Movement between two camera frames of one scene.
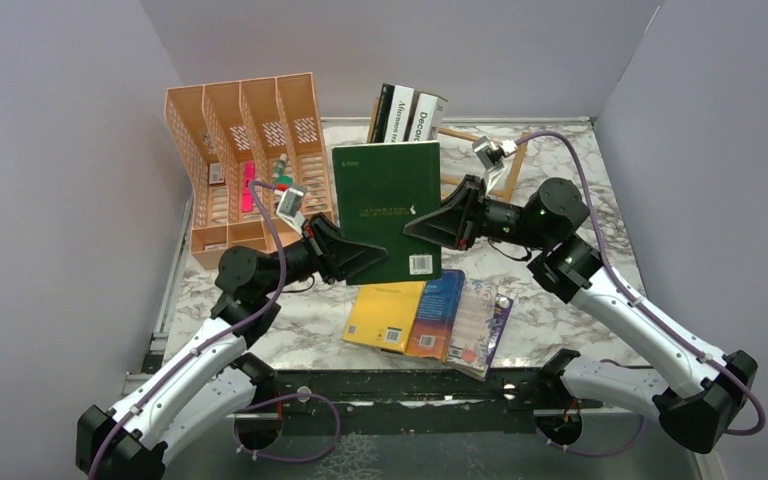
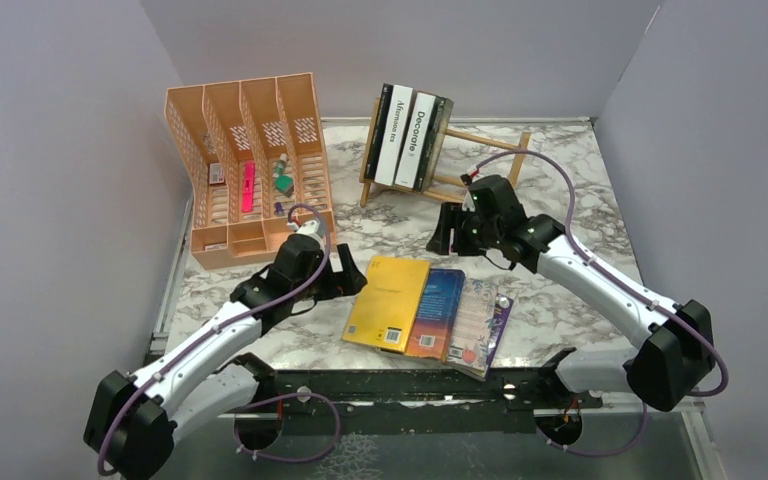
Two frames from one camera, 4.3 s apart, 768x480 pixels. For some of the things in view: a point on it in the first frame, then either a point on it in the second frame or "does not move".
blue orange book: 437,315 does not move
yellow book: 382,316 does not move
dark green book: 381,190 → 441,117
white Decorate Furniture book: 427,119 does not move
